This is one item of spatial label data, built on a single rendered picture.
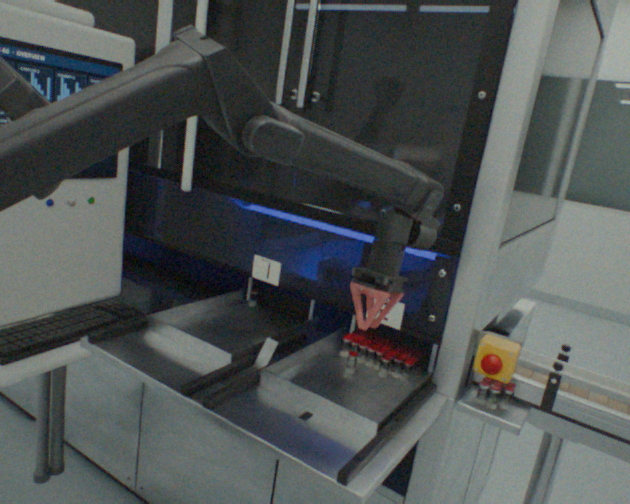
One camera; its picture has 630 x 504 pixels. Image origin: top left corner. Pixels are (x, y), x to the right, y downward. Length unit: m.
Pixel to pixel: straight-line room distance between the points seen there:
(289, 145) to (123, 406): 1.47
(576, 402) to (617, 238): 4.49
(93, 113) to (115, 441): 1.62
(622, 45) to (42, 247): 5.20
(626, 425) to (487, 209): 0.51
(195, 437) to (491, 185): 1.13
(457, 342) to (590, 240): 4.61
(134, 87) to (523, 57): 0.75
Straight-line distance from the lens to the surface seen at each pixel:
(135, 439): 1.91
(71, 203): 1.47
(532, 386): 1.22
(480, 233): 1.05
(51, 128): 0.49
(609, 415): 1.22
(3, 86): 0.90
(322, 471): 0.86
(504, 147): 1.04
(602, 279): 5.71
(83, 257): 1.54
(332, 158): 0.66
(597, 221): 5.64
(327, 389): 1.07
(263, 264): 1.31
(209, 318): 1.33
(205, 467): 1.70
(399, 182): 0.78
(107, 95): 0.50
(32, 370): 1.27
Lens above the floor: 1.40
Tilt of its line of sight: 14 degrees down
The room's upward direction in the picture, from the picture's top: 9 degrees clockwise
